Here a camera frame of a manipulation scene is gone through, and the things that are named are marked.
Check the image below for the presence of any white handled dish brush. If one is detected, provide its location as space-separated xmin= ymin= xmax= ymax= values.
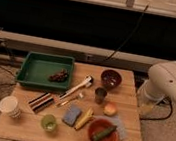
xmin=60 ymin=75 xmax=94 ymax=99

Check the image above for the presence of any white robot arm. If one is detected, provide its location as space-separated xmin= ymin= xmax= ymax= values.
xmin=136 ymin=61 xmax=176 ymax=116

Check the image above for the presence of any orange red bowl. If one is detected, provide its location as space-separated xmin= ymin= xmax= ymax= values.
xmin=87 ymin=118 xmax=119 ymax=141

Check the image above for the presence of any metal fork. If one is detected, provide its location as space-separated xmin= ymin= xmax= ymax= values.
xmin=56 ymin=92 xmax=85 ymax=108

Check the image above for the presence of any dark grape bunch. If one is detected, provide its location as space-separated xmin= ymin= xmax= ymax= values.
xmin=49 ymin=69 xmax=69 ymax=83

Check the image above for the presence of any yellow banana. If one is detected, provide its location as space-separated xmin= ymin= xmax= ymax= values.
xmin=75 ymin=108 xmax=94 ymax=130

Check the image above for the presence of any peach fruit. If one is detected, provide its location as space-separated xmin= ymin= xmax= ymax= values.
xmin=103 ymin=102 xmax=118 ymax=116

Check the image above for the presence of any blue sponge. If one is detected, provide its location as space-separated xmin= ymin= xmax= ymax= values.
xmin=62 ymin=105 xmax=82 ymax=127

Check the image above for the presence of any green plastic tray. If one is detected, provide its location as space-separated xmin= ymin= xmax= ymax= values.
xmin=16 ymin=51 xmax=75 ymax=92

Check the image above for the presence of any black marker pen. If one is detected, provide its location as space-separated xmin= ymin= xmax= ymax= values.
xmin=33 ymin=98 xmax=54 ymax=112

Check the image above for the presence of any grey cloth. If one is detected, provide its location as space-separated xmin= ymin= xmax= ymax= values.
xmin=95 ymin=115 xmax=127 ymax=141

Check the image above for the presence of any green small cup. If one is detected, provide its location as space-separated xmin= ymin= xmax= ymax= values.
xmin=41 ymin=114 xmax=57 ymax=133

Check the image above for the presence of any green cucumber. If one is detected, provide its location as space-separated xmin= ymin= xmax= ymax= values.
xmin=91 ymin=125 xmax=116 ymax=141

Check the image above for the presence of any white paper cup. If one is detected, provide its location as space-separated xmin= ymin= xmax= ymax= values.
xmin=0 ymin=96 xmax=21 ymax=118

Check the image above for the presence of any black cable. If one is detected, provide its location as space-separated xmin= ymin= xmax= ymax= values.
xmin=102 ymin=0 xmax=150 ymax=69

